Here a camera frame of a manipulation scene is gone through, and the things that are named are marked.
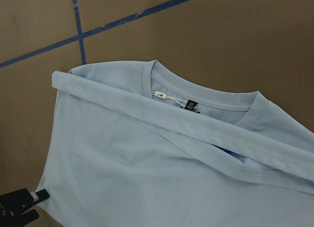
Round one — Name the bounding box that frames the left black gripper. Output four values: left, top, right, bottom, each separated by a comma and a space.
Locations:
0, 188, 50, 227

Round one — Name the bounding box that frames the light blue t-shirt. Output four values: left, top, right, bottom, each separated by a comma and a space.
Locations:
38, 60, 314, 227

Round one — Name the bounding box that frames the white garment hang tag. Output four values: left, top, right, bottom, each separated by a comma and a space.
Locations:
151, 91, 186, 104

